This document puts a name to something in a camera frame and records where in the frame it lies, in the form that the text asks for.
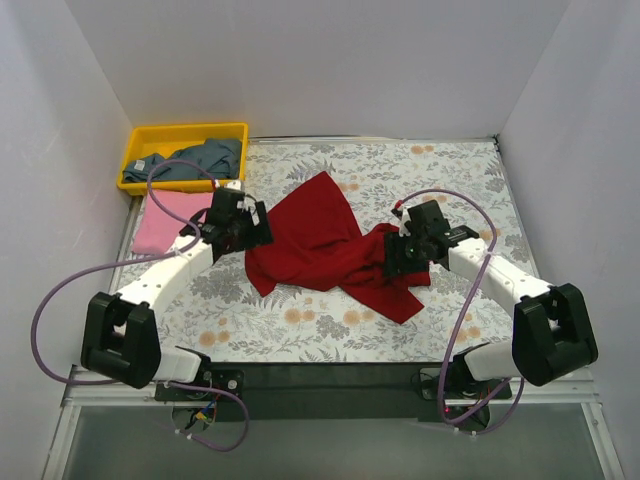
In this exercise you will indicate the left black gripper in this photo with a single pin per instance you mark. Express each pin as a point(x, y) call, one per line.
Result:
point(257, 226)

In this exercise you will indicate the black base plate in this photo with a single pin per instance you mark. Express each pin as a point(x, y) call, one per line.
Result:
point(334, 391)

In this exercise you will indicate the aluminium frame rail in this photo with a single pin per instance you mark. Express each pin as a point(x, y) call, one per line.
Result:
point(110, 395)

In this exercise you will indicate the folded pink t shirt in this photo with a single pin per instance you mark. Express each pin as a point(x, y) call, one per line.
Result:
point(157, 230)

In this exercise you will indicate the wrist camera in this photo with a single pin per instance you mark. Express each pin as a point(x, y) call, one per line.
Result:
point(235, 185)
point(401, 213)

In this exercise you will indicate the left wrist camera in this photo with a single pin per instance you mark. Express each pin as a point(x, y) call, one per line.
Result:
point(235, 185)

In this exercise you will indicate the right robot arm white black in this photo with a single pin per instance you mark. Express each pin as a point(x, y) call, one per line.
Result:
point(552, 335)

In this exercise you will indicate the grey-blue t shirt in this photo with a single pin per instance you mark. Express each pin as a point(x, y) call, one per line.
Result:
point(216, 158)

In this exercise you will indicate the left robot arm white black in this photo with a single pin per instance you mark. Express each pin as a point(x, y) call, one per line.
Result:
point(121, 339)

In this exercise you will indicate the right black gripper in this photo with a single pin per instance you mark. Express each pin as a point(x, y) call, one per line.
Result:
point(398, 255)

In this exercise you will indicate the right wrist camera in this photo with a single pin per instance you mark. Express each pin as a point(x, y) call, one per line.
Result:
point(401, 213)

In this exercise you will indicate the red t shirt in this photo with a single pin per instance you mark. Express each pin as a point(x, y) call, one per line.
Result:
point(318, 245)

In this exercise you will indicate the yellow plastic bin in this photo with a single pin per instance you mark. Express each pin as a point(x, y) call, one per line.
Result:
point(166, 139)

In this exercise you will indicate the floral table mat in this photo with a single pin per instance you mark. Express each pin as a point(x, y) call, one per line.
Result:
point(222, 315)

